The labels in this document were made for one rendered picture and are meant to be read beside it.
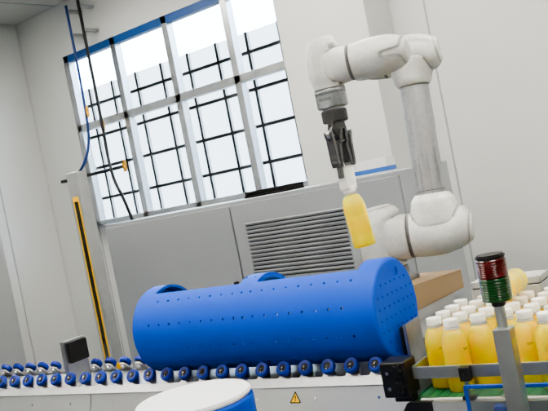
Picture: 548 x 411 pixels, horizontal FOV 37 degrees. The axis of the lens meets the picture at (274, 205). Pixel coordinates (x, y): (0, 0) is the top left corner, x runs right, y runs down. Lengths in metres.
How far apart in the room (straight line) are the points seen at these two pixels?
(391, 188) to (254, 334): 1.64
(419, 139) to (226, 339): 0.95
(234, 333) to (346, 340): 0.36
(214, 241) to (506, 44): 2.02
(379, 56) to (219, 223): 2.41
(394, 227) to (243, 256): 1.78
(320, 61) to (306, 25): 2.95
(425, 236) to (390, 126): 2.27
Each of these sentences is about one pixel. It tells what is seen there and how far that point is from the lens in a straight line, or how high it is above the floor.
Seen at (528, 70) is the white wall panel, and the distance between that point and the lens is 4.89.
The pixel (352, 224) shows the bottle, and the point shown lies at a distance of 2.33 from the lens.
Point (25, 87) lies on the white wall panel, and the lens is 7.88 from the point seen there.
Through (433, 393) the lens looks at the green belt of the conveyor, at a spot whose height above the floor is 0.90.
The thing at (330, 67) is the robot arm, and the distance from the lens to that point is 2.32.
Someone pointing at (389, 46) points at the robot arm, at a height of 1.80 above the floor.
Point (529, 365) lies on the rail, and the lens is 1.99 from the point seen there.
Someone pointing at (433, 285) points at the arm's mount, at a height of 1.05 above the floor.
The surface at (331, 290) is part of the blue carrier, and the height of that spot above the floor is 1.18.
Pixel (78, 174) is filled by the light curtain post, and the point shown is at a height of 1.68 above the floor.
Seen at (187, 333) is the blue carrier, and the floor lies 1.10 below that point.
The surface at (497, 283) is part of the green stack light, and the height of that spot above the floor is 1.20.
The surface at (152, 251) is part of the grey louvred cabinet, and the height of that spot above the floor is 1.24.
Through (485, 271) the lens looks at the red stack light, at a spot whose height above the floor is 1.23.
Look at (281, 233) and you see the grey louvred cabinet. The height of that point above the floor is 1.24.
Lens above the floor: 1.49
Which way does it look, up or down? 1 degrees down
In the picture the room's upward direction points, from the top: 11 degrees counter-clockwise
